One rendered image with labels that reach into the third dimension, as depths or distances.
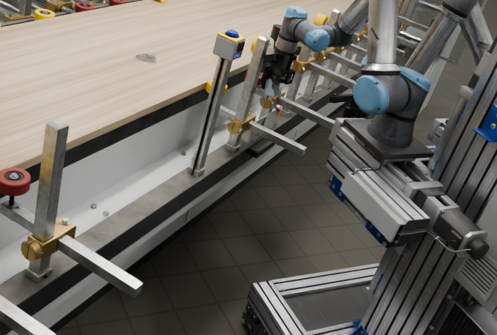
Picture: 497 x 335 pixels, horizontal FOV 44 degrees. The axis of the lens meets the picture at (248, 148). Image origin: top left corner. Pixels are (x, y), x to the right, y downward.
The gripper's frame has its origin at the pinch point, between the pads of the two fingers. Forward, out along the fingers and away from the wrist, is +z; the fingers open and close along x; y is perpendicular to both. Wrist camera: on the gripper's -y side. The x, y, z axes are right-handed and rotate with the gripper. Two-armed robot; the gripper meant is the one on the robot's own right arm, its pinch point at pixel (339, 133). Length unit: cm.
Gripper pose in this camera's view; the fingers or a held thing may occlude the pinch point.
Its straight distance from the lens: 246.9
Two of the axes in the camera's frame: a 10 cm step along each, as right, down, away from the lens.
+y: 8.5, 4.3, -3.1
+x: 4.7, -3.2, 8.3
